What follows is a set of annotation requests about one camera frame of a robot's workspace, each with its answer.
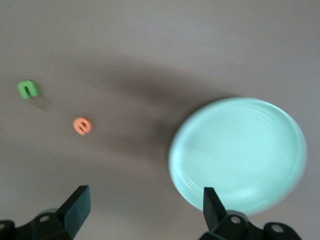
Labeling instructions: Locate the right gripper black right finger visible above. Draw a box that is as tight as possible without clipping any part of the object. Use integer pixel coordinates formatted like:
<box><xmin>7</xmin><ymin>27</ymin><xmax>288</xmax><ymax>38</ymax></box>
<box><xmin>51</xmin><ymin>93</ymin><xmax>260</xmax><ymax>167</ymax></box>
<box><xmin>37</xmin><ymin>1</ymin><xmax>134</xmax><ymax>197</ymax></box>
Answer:
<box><xmin>199</xmin><ymin>186</ymin><xmax>263</xmax><ymax>240</ymax></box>

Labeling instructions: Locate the green foam letter n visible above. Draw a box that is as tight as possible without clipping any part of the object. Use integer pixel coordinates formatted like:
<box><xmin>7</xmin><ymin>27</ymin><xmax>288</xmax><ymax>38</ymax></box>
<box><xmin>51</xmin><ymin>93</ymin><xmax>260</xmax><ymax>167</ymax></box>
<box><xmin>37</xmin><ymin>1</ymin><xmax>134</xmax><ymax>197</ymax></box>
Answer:
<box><xmin>16</xmin><ymin>79</ymin><xmax>41</xmax><ymax>99</ymax></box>

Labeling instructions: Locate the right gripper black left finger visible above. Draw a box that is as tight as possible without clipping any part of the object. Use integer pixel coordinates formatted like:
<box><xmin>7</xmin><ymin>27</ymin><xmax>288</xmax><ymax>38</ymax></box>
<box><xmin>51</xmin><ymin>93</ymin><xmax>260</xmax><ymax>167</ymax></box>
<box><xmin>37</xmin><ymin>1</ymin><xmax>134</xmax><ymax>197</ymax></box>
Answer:
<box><xmin>17</xmin><ymin>184</ymin><xmax>91</xmax><ymax>240</ymax></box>

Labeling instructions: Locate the mint green plate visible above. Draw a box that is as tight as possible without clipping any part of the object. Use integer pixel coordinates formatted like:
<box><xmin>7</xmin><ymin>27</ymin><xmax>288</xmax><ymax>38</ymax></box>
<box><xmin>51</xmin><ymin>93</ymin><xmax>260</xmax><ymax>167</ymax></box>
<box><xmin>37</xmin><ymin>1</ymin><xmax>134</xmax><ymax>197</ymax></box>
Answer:
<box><xmin>167</xmin><ymin>96</ymin><xmax>308</xmax><ymax>217</ymax></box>

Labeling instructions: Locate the orange foam letter e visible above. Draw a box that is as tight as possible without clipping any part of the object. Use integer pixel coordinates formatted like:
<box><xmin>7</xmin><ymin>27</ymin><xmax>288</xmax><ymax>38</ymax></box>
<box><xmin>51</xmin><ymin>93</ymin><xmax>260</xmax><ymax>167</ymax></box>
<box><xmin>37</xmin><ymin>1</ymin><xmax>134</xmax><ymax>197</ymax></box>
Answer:
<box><xmin>72</xmin><ymin>116</ymin><xmax>95</xmax><ymax>137</ymax></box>

